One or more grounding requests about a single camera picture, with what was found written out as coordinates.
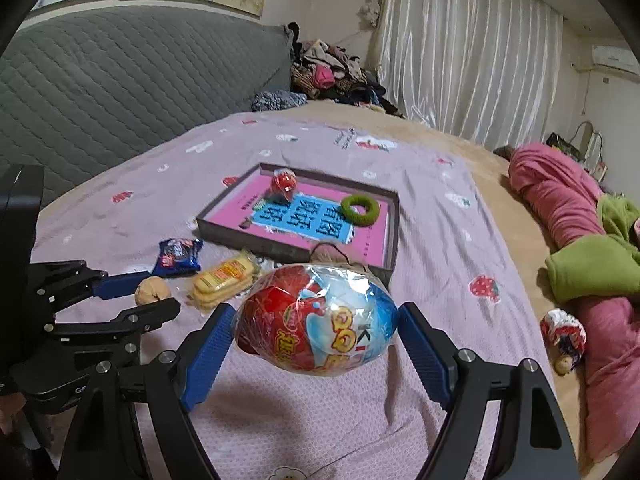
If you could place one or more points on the pile of clothes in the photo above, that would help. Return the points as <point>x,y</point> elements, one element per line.
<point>327,72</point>

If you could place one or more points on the cluttered side table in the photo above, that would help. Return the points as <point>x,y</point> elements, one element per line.
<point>585,148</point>

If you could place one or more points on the green fleece blanket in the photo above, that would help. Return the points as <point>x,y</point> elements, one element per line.
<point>601,265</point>

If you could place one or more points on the small red toy egg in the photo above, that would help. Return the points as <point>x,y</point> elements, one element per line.
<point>283,185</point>

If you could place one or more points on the blue snack packet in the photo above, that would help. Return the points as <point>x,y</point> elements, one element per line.
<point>178,257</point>

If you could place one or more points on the grey shallow box tray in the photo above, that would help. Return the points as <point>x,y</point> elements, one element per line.
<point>288,254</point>

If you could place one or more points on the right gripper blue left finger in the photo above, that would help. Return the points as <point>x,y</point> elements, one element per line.
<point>104,440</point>

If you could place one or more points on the white pleated curtain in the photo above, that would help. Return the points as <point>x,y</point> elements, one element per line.
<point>483,70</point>

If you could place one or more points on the pink rolled quilt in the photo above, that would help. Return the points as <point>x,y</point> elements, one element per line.
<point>565,197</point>

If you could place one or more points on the beige sheer hair scrunchie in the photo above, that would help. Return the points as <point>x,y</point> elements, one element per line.
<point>333,252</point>

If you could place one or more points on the white air conditioner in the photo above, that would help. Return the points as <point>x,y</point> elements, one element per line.
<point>617,61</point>

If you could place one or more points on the grey quilted headboard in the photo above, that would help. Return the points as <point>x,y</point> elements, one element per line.
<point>83,92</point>

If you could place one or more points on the large red blue toy egg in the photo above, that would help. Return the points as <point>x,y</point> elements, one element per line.
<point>316,319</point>

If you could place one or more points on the yellow biscuit pack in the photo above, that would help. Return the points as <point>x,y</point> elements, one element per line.
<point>224,281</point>

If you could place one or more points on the tan bed sheet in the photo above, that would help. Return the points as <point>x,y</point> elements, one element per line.
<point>526,239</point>

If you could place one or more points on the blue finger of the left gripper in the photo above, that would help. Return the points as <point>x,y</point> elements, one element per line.
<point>70,282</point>
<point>102,336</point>

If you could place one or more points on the dark blue patterned cloth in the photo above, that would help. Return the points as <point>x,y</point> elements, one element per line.
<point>268,101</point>

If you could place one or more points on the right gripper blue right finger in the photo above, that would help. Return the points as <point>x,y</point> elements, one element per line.
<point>531,440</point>

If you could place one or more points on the pink strawberry print blanket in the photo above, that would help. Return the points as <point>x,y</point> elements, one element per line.
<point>260,422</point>

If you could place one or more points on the tan walnut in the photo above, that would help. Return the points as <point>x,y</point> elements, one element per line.
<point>151,290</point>

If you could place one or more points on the red white scrunchie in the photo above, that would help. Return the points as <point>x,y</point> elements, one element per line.
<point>567,335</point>

